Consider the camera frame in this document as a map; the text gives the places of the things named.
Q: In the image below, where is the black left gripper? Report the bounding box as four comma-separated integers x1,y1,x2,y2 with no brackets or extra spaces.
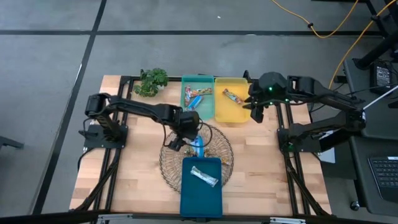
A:
169,108,201,152

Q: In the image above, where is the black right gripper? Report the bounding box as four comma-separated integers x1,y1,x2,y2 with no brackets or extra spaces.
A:
241,82,266,124

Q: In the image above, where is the blue white granola bar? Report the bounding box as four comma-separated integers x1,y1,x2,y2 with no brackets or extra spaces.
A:
193,136,205,158
222,88,244,105

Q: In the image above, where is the white light-blue granola bar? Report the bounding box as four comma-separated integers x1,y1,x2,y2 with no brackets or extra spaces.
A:
190,166,220,188

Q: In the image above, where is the blue red-ended granola bar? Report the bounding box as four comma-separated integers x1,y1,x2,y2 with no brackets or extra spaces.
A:
186,95,205,111

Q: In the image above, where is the yellow plastic bin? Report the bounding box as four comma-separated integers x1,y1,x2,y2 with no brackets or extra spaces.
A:
214,77,251,124

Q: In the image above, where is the teal plastic bin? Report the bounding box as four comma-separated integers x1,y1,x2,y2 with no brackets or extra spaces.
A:
180,74,216,121

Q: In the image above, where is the blue plastic bin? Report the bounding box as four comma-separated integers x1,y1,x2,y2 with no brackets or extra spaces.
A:
179,156,223,218

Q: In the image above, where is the small green potted plant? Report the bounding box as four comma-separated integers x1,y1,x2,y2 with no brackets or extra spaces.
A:
133,67,170,98

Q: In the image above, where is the white paper sheet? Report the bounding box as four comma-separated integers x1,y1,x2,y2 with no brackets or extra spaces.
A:
318,146,337,165

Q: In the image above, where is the silver aluminium profile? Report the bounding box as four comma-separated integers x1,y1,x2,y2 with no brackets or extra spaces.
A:
269,217,307,224
95,213,135,224

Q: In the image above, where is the thin white pole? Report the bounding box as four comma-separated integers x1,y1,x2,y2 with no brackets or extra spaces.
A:
363,92,398,111

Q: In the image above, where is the dark grey desk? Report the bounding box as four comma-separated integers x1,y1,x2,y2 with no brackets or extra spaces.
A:
343,57,398,138
348,135,398,218

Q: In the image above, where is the black desk leg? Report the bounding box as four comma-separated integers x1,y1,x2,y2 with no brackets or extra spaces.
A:
353,0,398,71

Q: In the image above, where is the black power adapter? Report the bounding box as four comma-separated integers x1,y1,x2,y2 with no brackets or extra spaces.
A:
369,61,394,95

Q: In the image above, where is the black keyboard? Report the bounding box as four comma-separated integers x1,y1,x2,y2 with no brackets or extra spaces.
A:
367,155,398,203

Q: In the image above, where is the grey furniture leg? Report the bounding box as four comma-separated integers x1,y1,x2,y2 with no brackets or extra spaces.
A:
0,134,25,151

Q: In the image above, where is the wire mesh basket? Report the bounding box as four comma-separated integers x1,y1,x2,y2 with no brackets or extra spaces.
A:
159,123,235,194

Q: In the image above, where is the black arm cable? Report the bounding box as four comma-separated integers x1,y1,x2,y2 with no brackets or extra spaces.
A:
164,122,214,149

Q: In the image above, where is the black metal table frame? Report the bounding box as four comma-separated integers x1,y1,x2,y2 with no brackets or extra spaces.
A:
70,70,332,218

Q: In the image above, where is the yellow extension cable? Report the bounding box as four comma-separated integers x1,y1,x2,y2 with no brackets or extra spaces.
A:
328,0,398,94
271,0,360,40

